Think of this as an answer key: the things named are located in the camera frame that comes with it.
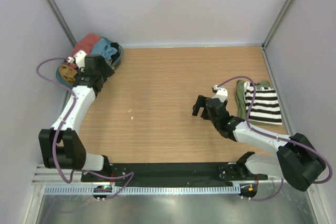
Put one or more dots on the aluminium frame rail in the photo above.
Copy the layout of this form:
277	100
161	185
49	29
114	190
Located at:
46	176

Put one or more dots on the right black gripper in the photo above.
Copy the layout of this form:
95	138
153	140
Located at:
200	103

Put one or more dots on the olive green folded tank top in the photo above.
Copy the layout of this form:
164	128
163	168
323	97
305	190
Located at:
240	92

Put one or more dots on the light blue garment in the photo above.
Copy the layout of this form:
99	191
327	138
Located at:
106	48

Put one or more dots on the mustard brown garment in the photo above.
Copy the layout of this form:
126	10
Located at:
67	74

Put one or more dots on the wide striped folded tank top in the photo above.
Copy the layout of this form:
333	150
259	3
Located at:
264	107

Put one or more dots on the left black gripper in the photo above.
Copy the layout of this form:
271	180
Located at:
106	72

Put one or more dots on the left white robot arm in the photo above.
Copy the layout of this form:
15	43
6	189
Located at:
60	145

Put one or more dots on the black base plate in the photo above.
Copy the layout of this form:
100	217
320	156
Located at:
226	171

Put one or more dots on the teal laundry basket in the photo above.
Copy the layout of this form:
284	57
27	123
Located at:
112	64

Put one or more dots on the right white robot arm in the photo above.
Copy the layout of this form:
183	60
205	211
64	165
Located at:
292	158

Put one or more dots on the slotted white cable duct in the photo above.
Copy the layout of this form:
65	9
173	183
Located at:
104	190

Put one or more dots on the coral red garment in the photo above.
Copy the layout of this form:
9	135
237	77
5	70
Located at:
86	44

